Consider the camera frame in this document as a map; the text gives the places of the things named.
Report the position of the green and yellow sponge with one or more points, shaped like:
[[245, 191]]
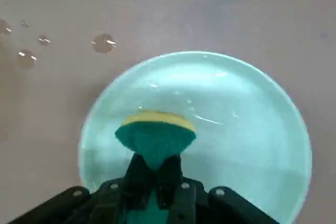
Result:
[[157, 140]]

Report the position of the light blue plate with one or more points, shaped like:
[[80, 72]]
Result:
[[236, 142]]

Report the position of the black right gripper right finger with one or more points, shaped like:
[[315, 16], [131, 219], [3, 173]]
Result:
[[223, 208]]

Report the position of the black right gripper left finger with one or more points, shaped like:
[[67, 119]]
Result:
[[78, 203]]

